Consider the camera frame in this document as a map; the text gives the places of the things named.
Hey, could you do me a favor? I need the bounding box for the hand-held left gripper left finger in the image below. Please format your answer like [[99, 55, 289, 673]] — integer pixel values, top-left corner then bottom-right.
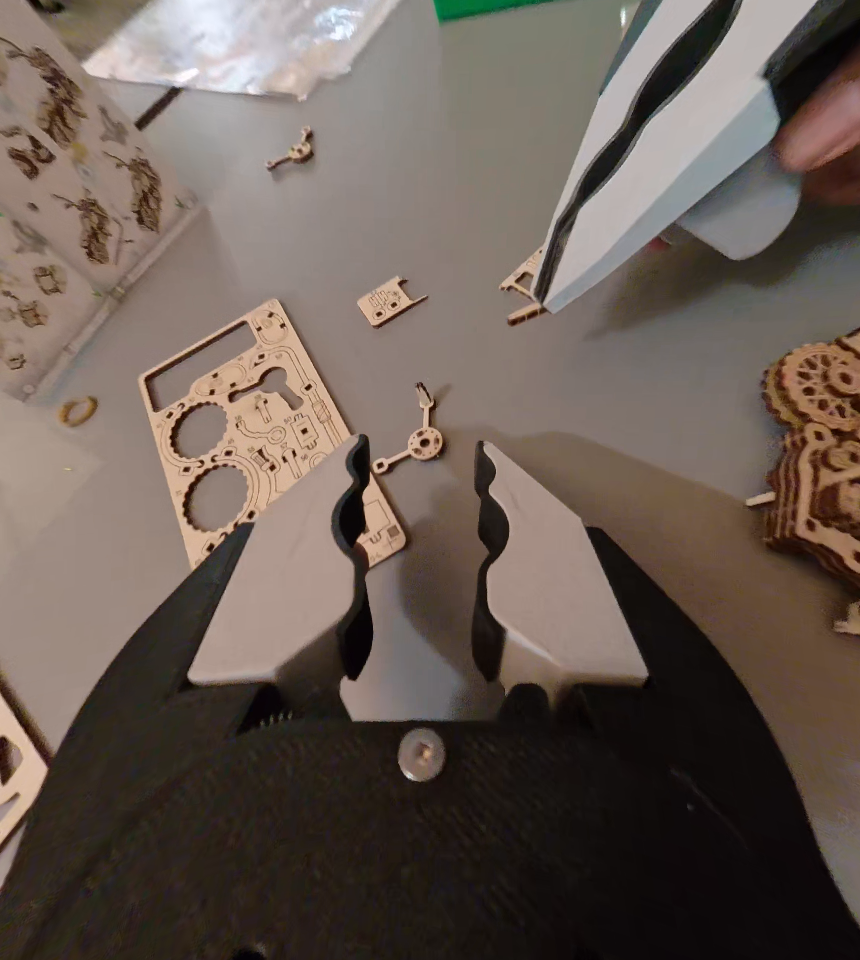
[[188, 433, 376, 687]]

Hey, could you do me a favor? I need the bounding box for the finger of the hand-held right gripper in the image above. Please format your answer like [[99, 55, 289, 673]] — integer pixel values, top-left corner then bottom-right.
[[533, 0, 803, 315], [541, 0, 725, 265]]

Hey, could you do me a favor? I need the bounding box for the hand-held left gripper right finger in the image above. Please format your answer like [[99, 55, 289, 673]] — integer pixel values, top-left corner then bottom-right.
[[471, 439, 650, 689]]

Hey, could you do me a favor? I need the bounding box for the wooden hub piece with arms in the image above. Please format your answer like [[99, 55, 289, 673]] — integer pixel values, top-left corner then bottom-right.
[[371, 380, 446, 476]]

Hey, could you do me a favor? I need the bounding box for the small forked wooden piece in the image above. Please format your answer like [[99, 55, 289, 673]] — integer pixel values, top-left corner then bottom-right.
[[499, 246, 552, 328]]

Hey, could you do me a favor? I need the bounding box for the green object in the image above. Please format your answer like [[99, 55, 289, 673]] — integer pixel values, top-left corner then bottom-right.
[[433, 0, 646, 24]]

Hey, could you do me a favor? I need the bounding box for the gear-hole wooden puzzle sheet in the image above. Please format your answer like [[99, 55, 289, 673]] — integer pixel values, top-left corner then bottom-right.
[[137, 297, 409, 572]]

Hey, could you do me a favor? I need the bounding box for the small square wooden piece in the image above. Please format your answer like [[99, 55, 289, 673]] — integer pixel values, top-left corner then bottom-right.
[[358, 275, 429, 330]]

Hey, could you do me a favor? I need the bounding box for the assembled wooden gear model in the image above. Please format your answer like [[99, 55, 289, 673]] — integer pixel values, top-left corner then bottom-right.
[[745, 325, 860, 666]]

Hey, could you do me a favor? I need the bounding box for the small wooden lever piece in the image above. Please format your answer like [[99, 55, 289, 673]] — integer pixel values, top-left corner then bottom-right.
[[264, 125, 317, 173]]

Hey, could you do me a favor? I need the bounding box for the clear plastic bag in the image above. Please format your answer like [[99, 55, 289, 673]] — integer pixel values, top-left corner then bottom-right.
[[83, 0, 406, 100]]

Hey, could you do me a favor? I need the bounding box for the printed instruction booklet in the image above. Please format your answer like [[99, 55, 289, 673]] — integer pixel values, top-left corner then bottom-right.
[[0, 0, 200, 404]]

